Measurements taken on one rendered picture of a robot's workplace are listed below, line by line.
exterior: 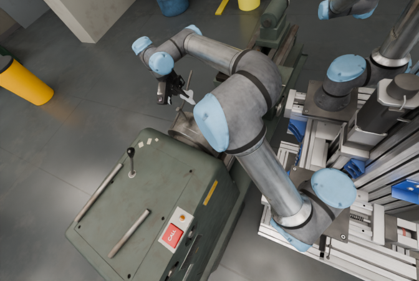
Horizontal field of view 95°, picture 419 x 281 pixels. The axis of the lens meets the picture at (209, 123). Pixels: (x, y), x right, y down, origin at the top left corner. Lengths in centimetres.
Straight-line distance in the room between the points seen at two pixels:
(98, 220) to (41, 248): 211
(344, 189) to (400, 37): 53
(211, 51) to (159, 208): 62
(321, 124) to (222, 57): 74
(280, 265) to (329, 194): 142
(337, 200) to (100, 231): 86
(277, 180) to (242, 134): 17
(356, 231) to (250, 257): 120
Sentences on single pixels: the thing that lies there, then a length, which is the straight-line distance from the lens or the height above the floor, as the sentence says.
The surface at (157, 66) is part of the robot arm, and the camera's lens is 69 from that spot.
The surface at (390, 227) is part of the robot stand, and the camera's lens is 101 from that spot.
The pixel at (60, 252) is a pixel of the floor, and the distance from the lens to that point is 290.
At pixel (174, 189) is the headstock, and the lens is 85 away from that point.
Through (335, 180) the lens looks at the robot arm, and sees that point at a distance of 69.
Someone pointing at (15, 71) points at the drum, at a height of 64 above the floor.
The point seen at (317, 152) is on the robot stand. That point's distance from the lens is 106.
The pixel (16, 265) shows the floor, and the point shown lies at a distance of 329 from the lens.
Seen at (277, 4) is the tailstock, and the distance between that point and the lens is 181.
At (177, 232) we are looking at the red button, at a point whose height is 127.
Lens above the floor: 202
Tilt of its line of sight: 56 degrees down
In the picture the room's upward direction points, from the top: 24 degrees counter-clockwise
